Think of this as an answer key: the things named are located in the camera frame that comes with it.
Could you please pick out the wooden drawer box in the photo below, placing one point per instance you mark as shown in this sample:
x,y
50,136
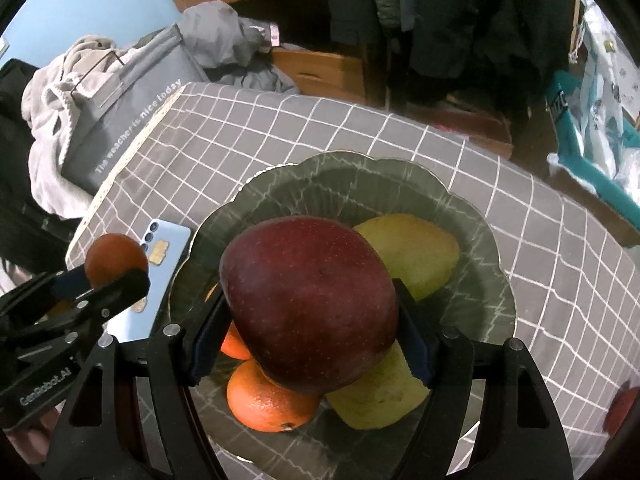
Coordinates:
x,y
320,72

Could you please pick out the small tangerine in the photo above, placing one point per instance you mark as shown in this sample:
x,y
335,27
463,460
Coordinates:
x,y
115,255

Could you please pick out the red apple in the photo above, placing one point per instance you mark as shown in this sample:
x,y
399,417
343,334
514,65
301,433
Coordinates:
x,y
619,410
310,305

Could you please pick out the grey checked tablecloth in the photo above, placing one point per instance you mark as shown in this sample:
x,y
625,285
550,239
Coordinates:
x,y
350,125

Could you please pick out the grey jacket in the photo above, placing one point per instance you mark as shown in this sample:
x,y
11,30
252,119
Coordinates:
x,y
225,35

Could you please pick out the teal storage box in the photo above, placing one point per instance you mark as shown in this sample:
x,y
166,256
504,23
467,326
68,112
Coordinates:
x,y
590,170

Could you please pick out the flat cardboard box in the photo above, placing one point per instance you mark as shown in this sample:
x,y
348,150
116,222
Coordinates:
x,y
475,127

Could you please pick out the grey fabric bag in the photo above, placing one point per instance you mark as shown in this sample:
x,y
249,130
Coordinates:
x,y
135,90

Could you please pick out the dark glass plate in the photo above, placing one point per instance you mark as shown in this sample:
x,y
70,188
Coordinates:
x,y
325,185

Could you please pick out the light blue smartphone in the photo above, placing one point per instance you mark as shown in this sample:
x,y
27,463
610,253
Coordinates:
x,y
170,240

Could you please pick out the black hanging coat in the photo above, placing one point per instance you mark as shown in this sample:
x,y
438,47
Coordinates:
x,y
475,20

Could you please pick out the white printed plastic bag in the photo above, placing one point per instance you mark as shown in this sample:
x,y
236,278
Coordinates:
x,y
605,85

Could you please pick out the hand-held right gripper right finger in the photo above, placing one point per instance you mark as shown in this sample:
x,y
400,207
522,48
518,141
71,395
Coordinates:
x,y
417,340

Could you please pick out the medium orange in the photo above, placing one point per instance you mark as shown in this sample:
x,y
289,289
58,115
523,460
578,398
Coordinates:
x,y
235,345

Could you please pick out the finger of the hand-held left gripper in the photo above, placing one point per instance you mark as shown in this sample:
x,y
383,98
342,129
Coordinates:
x,y
62,284
117,292

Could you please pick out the large orange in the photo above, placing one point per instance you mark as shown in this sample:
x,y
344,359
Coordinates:
x,y
265,402

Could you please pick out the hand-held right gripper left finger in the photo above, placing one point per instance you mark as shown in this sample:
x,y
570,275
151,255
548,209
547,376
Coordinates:
x,y
205,340

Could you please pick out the green pear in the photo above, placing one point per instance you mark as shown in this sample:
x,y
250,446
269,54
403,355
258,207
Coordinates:
x,y
410,255

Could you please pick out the black bag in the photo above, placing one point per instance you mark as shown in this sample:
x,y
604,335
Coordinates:
x,y
25,185

